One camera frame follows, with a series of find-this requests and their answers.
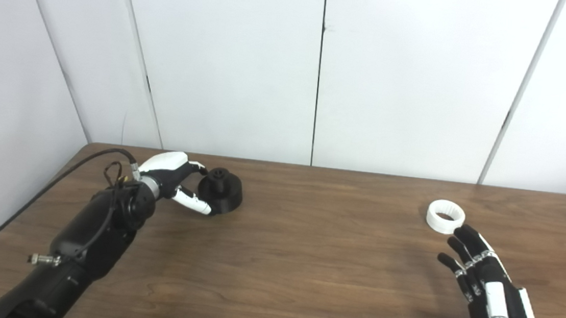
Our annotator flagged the white toothed plastic ring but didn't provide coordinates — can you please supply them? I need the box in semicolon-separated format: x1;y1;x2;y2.
425;199;466;236

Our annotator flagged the left thin wrist wire loop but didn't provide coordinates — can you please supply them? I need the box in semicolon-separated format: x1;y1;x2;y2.
102;160;130;189

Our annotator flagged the round black plastic part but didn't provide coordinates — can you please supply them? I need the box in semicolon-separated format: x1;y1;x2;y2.
195;166;245;218

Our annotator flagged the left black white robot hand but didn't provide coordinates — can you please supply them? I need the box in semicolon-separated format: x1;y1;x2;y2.
128;148;219;217

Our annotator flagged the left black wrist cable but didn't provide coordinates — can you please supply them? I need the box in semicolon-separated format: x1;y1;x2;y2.
0;138;142;296

